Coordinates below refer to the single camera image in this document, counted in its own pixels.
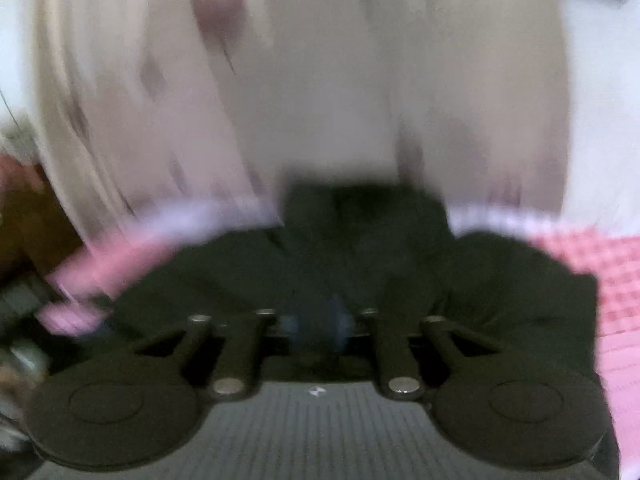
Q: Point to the beige leaf print curtain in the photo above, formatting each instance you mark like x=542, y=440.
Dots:
x=140, y=101

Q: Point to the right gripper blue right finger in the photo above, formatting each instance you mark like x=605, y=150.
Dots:
x=342, y=321

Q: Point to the black garment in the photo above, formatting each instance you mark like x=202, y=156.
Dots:
x=378, y=246

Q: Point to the dark wooden furniture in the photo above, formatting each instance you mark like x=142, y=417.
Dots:
x=36, y=236

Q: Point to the pink white checked bed sheet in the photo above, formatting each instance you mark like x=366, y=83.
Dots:
x=117, y=259

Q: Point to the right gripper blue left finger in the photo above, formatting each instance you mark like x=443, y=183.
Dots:
x=288, y=322

